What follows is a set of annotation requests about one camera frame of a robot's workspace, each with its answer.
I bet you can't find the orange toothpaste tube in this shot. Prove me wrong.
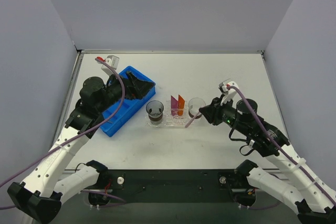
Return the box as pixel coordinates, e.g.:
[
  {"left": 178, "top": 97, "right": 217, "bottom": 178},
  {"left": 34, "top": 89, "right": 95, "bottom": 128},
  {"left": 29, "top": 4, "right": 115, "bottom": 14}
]
[{"left": 177, "top": 95, "right": 185, "bottom": 116}]

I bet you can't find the blue plastic bin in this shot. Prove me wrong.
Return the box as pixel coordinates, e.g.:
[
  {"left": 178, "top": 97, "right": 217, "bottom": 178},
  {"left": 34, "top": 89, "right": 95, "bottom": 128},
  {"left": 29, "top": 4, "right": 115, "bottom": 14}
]
[{"left": 100, "top": 66, "right": 156, "bottom": 137}]

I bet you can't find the pink toothpaste tube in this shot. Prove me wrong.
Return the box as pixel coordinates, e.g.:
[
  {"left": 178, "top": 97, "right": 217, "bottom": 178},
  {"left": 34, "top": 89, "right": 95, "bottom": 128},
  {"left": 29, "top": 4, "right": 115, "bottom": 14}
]
[{"left": 171, "top": 96, "right": 179, "bottom": 116}]

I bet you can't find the clear textured oval tray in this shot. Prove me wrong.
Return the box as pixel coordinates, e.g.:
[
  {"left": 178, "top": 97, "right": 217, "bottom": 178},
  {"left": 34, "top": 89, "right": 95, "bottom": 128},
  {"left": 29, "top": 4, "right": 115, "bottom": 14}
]
[{"left": 145, "top": 101, "right": 191, "bottom": 127}]

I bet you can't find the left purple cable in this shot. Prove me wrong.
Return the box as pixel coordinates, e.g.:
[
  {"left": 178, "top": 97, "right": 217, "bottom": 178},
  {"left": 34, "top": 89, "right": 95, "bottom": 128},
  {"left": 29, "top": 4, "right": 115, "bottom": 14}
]
[{"left": 0, "top": 60, "right": 128, "bottom": 210}]

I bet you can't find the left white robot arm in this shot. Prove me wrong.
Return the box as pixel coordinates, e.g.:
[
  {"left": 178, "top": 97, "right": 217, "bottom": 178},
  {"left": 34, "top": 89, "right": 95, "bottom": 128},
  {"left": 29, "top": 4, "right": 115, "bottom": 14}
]
[{"left": 7, "top": 71, "right": 155, "bottom": 223}]

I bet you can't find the clear cup brown base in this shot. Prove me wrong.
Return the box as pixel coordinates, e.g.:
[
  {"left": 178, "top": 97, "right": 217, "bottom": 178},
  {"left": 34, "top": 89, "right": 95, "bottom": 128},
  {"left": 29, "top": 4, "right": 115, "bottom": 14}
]
[{"left": 188, "top": 98, "right": 206, "bottom": 119}]

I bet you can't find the dark tinted cup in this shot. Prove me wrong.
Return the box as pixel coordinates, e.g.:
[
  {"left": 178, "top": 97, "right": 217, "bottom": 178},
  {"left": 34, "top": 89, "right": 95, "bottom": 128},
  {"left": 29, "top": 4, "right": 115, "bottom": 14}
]
[{"left": 145, "top": 100, "right": 164, "bottom": 125}]

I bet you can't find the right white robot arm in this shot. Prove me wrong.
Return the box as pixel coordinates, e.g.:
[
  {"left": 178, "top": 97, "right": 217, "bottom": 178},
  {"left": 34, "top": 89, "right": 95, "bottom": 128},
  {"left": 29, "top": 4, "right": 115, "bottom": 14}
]
[{"left": 200, "top": 97, "right": 335, "bottom": 223}]

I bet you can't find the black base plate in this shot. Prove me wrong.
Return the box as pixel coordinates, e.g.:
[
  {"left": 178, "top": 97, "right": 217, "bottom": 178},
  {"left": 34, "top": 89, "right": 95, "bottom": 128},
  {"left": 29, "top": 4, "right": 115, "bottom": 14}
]
[{"left": 88, "top": 169, "right": 256, "bottom": 206}]

